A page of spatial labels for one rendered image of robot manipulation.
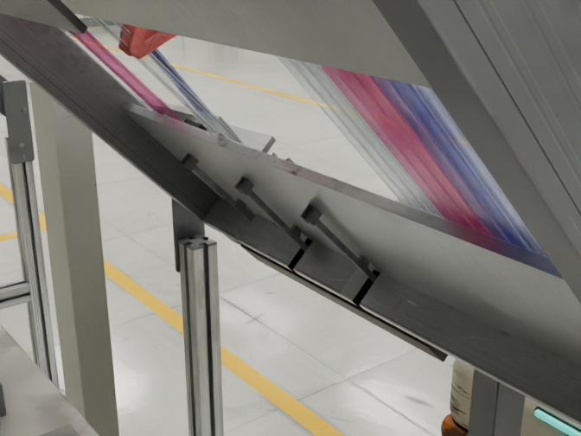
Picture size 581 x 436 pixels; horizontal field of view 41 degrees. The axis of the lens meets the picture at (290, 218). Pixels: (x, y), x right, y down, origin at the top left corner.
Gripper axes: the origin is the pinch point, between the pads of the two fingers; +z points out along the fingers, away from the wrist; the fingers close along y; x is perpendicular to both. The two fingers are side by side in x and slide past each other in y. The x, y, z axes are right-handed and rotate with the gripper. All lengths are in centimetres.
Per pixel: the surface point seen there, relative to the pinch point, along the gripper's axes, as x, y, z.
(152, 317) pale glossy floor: 107, -117, 36
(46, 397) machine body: 12.7, -1.6, 32.2
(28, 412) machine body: 10.9, -0.2, 33.6
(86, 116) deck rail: 9.1, -19.0, 6.1
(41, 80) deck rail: 2.6, -19.1, 5.6
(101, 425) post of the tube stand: 50, -39, 45
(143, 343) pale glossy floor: 100, -105, 42
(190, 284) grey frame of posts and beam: 36.6, -21.8, 17.1
